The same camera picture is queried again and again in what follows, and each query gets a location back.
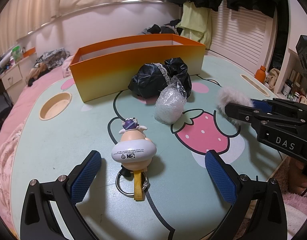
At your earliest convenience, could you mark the white fluffy pompom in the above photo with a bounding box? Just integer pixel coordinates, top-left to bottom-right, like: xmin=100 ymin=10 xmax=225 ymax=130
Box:
xmin=217 ymin=87 xmax=254 ymax=127

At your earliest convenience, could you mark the clear bubble wrap bag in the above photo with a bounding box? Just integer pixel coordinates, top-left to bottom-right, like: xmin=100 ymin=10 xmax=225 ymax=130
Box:
xmin=153 ymin=76 xmax=186 ymax=125

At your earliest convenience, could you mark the black lace fabric pouch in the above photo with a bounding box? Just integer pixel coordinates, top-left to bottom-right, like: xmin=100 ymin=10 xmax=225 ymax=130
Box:
xmin=128 ymin=57 xmax=192 ymax=99

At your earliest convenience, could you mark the pig figure keychain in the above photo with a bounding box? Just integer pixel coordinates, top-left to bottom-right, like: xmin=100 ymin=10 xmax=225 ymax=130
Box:
xmin=111 ymin=118 xmax=157 ymax=172

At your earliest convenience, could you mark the round metal mirror tin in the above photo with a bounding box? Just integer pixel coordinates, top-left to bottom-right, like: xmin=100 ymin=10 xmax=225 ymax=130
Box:
xmin=115 ymin=168 xmax=150 ymax=202

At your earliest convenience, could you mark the person's right hand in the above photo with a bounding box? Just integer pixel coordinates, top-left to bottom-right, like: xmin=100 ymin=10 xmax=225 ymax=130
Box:
xmin=288 ymin=158 xmax=307 ymax=194

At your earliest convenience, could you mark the orange water bottle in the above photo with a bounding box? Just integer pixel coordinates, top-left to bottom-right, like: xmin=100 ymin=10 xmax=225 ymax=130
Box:
xmin=254 ymin=66 xmax=266 ymax=83

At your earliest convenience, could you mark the pink floral duvet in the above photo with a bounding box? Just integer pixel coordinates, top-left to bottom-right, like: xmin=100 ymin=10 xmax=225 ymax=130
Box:
xmin=0 ymin=56 xmax=73 ymax=234

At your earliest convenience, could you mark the light green hanging garment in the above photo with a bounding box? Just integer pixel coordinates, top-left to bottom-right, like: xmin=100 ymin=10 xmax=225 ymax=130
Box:
xmin=177 ymin=1 xmax=212 ymax=49

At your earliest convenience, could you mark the dark clothes pile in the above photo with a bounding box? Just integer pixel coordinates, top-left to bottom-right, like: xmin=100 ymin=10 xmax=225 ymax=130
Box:
xmin=140 ymin=19 xmax=183 ymax=35

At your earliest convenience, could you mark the white bedside drawer cabinet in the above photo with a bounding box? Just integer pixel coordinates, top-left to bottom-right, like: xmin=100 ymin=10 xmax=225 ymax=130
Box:
xmin=0 ymin=47 xmax=37 ymax=103

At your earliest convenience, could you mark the orange gradient cardboard box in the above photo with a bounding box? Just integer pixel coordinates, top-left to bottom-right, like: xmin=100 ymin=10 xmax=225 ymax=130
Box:
xmin=70 ymin=34 xmax=205 ymax=102

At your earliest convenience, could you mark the patterned clothes heap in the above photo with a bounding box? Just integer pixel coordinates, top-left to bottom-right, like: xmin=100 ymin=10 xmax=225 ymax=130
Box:
xmin=26 ymin=48 xmax=70 ymax=87

